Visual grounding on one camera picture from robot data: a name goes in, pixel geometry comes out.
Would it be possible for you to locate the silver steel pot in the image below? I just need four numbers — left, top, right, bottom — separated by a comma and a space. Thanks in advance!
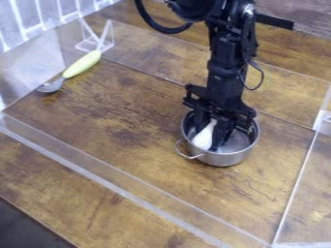
174, 111, 260, 168

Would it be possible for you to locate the black strip on table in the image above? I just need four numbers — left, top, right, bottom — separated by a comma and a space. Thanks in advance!
256, 14, 294, 30

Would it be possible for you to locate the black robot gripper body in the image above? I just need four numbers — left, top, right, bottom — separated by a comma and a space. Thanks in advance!
184, 66, 256, 128

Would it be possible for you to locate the spoon with yellow-green handle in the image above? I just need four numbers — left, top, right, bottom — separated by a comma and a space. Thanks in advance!
37, 49, 101, 93

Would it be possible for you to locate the clear acrylic triangular bracket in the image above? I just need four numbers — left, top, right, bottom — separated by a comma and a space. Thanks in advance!
74, 18, 114, 52

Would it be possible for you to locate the clear acrylic barrier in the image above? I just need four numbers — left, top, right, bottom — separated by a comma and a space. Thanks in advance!
0, 22, 331, 248

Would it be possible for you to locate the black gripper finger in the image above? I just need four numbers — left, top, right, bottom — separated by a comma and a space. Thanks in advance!
193, 108, 210, 133
210, 117, 234, 152

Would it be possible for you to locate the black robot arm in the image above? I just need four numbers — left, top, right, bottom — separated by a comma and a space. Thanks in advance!
166, 0, 257, 152

